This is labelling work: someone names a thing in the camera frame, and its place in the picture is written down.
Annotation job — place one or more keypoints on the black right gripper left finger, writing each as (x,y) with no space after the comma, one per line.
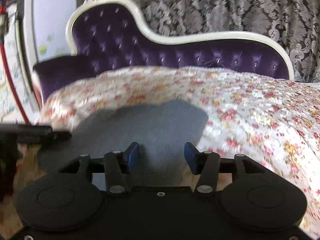
(118,166)

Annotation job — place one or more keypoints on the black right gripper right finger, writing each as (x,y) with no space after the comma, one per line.
(205,165)

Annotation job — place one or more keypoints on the grey knitted garment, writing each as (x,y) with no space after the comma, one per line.
(161,131)

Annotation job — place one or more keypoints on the purple velvet cushion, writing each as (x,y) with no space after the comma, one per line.
(59,72)

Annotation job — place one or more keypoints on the red hoop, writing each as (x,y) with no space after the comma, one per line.
(15,93)

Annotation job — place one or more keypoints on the floral bed sheet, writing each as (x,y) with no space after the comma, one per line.
(273,121)

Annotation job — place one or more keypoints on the purple tufted sofa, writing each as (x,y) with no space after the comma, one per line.
(114,34)

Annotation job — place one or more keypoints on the brown damask curtain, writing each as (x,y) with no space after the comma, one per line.
(294,24)

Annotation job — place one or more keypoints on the white oval mirror frame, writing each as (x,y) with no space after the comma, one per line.
(26,47)

